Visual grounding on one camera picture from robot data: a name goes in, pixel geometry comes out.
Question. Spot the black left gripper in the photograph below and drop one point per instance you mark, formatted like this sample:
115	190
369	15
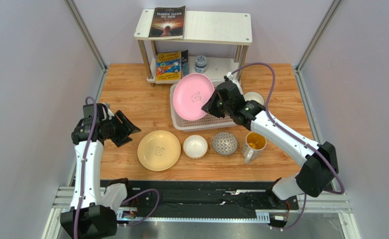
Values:
125	130

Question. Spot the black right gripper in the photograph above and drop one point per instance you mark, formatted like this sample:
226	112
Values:
219	103

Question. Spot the white plastic basket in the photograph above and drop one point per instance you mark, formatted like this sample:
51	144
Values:
205	123

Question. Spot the pink plate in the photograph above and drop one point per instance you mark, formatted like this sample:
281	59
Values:
191	93

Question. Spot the yellow plate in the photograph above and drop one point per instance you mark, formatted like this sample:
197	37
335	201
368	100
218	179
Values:
159	150

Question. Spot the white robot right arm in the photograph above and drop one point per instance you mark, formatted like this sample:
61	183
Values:
318	162

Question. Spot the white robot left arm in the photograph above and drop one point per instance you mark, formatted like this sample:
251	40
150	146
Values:
88	165

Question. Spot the white bowl dark outside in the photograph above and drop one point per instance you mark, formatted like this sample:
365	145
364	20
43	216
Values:
254	99

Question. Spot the grey patterned bowl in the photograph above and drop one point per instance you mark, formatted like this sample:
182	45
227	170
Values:
224	143

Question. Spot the white striped bowl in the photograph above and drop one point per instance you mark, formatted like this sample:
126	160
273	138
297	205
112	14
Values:
195	147

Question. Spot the blue white ceramic jar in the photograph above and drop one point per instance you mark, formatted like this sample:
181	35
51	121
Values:
200	64

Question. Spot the patterned mug yellow inside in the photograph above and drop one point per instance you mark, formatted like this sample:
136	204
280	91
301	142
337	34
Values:
254	144

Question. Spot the dark blue book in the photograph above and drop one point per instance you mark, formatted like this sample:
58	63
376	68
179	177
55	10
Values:
185	67

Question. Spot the white two-tier shelf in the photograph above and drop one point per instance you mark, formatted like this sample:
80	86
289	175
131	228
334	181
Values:
201	27

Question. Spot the yellow treehouse book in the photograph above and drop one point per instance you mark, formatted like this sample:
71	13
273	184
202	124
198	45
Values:
168	66

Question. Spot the dark Three Days book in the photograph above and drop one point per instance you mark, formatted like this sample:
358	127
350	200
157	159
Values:
168	23

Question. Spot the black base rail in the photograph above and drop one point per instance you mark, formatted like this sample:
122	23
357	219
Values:
172	199

